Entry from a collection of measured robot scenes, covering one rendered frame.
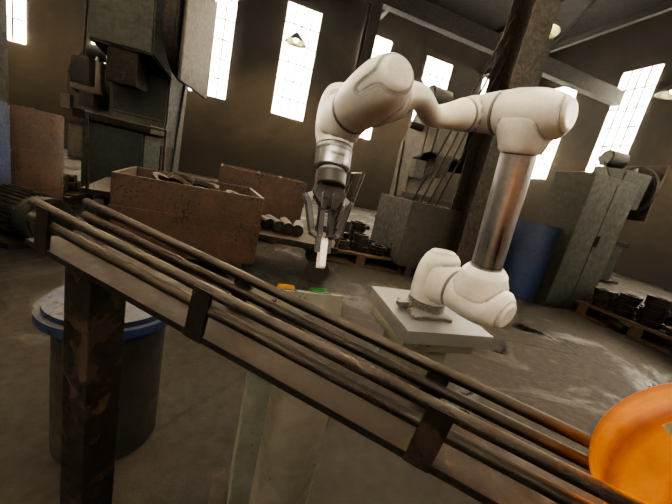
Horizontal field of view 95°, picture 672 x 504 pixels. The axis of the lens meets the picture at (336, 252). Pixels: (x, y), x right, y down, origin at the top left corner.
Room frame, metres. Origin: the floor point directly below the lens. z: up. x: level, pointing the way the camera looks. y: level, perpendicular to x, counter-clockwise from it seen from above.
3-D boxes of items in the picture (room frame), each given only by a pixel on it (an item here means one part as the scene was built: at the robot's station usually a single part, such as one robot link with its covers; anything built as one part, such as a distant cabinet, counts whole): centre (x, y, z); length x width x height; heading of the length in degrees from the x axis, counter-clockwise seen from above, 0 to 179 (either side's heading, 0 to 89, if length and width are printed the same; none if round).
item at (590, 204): (3.69, -2.67, 0.75); 0.70 x 0.48 x 1.50; 108
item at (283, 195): (4.10, 1.15, 0.38); 1.03 x 0.83 x 0.75; 111
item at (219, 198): (2.36, 1.15, 0.33); 0.93 x 0.73 x 0.66; 115
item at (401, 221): (3.91, -1.12, 0.43); 1.23 x 0.93 x 0.87; 106
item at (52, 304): (0.76, 0.55, 0.21); 0.32 x 0.32 x 0.43
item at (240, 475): (0.66, 0.09, 0.31); 0.24 x 0.16 x 0.62; 108
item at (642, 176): (6.94, -5.49, 1.36); 1.37 x 1.16 x 2.71; 8
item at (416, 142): (6.00, -1.38, 1.42); 1.43 x 1.22 x 2.85; 23
